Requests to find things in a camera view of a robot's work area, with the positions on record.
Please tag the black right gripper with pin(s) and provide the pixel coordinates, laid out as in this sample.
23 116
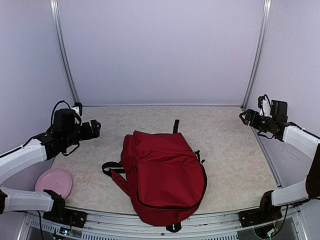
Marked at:
254 122

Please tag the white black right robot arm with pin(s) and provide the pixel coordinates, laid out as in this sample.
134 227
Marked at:
294 152

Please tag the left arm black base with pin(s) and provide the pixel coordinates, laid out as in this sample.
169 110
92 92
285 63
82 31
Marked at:
62 215

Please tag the red backpack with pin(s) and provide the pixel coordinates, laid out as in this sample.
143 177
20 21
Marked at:
161 174

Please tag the pink plate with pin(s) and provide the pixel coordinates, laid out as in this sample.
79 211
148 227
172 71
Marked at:
56 179

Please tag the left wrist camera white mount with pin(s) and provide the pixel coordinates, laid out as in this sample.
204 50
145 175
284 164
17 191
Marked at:
78 107

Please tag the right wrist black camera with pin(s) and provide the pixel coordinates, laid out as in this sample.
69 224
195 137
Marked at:
271 108

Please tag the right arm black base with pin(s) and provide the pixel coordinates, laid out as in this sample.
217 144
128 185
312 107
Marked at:
266 212

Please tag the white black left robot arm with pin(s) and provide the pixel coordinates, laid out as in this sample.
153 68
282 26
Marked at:
67 129

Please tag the right aluminium frame post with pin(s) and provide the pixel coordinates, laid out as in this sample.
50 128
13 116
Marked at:
258 52

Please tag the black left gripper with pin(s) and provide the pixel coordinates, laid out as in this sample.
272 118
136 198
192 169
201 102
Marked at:
95 133

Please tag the aluminium frame post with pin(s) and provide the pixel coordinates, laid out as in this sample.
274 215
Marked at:
54 5
258 52

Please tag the left aluminium frame post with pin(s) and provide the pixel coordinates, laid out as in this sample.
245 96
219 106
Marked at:
54 5

